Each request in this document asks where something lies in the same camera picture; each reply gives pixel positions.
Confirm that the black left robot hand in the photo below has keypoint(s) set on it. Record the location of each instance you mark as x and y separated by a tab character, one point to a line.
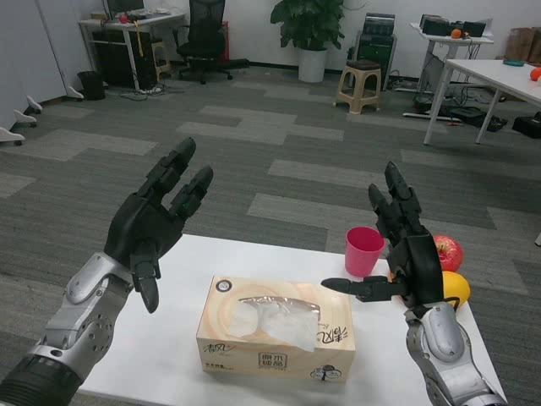
139	224

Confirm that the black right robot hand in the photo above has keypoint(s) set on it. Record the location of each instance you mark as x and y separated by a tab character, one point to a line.
418	266

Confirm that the wood-print tissue box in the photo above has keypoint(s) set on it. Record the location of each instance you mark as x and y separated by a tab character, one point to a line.
236	351

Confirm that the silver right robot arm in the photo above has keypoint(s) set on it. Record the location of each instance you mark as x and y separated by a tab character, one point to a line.
444	351

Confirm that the black box on floor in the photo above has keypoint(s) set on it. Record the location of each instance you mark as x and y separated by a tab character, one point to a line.
526	127

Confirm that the red apple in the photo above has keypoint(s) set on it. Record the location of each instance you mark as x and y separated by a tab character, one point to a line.
451	254

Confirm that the yellow lemon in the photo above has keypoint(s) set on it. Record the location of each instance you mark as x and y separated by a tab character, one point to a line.
456	287

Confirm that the pink plastic cup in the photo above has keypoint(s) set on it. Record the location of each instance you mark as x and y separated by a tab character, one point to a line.
361	254

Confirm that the white table leg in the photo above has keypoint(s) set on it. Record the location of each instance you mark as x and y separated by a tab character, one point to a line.
538	237

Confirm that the white partition foot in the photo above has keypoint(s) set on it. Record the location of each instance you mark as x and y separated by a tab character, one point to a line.
34	104
10	136
76	92
25	118

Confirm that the black trash bin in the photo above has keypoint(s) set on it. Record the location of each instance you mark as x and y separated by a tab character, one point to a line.
91	84

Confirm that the black bag under desk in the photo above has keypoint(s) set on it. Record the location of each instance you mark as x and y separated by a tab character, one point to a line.
469	115

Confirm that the yellow wooden stool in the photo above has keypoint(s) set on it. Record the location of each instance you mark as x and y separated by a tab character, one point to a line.
161	59

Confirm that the beige plastic stool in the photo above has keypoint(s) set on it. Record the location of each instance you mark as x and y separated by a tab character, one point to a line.
359	84

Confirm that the black office chair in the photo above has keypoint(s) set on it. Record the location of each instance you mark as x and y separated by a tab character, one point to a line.
207	38

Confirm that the white desk with monitor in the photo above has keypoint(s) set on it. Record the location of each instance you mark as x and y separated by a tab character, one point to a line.
127	23

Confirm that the large white desk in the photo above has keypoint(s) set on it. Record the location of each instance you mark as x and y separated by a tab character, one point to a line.
486	74

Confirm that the black computer monitor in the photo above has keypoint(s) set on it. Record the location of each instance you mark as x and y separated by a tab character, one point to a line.
124	6

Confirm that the black equipment rack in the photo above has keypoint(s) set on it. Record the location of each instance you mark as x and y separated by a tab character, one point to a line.
376	46

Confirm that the teal flat object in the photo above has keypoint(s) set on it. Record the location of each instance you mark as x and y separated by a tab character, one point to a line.
513	63

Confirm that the orange ball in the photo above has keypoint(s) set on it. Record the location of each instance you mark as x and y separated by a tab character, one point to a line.
536	74

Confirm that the small white standing desk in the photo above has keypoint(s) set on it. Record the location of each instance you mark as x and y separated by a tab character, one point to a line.
444	40

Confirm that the orange fruit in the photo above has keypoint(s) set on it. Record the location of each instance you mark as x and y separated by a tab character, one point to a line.
455	34

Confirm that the black devices on desk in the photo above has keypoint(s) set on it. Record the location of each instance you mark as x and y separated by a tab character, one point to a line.
439	26

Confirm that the brown paper bag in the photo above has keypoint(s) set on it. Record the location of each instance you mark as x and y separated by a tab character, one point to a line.
520	44

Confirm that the green potted plant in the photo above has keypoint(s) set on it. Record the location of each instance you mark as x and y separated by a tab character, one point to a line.
308	21

